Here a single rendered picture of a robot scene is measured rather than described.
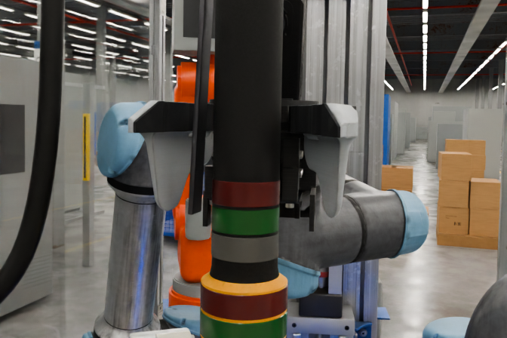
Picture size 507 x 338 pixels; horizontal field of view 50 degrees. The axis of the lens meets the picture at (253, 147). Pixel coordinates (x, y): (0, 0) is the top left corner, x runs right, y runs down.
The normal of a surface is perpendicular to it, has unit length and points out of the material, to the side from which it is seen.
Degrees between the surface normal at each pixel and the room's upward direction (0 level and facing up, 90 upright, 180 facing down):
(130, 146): 101
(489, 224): 90
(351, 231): 80
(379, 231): 87
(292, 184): 90
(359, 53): 90
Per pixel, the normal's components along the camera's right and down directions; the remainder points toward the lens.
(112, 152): -0.85, -0.13
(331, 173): -0.98, 0.06
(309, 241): 0.51, 0.06
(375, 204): 0.33, -0.75
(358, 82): -0.10, 0.05
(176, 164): 0.90, 0.11
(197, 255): 0.18, 0.06
